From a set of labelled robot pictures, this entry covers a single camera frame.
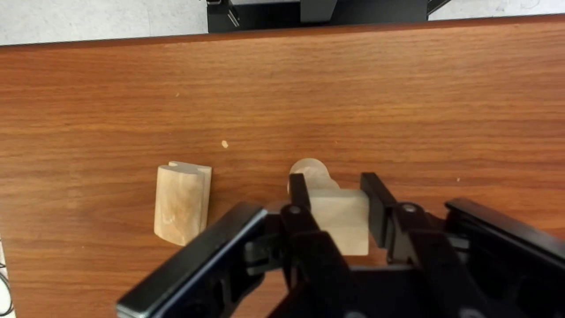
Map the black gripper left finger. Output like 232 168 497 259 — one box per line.
280 171 354 289

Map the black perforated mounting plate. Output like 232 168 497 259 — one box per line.
205 0 453 33

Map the low curved wooden block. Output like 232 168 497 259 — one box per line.
152 161 214 247

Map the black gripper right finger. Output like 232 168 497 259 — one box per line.
359 171 468 282

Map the short wooden cylinder block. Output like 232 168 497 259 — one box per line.
288 157 333 192

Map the square wooden block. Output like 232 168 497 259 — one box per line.
306 175 373 258

